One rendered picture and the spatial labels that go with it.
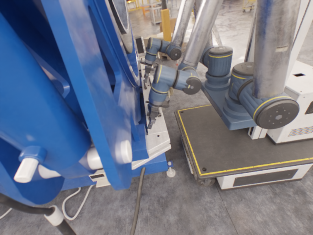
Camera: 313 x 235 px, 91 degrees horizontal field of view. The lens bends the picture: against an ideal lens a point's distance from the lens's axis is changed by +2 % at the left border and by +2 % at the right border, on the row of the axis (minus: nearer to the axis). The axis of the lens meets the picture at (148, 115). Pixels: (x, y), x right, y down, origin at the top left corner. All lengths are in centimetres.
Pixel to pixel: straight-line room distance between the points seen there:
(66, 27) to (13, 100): 15
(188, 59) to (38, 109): 84
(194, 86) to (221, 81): 74
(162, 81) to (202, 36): 33
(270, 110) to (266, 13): 43
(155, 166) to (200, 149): 67
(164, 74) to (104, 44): 35
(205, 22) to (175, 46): 51
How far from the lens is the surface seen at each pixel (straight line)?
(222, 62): 155
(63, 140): 40
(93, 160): 50
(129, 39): 204
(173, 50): 142
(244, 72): 118
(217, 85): 165
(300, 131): 185
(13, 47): 33
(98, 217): 191
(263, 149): 177
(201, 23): 97
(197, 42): 98
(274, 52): 89
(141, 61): 160
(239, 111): 132
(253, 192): 191
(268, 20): 84
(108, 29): 68
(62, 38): 35
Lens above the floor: 162
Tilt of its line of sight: 37 degrees down
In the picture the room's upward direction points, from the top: 13 degrees counter-clockwise
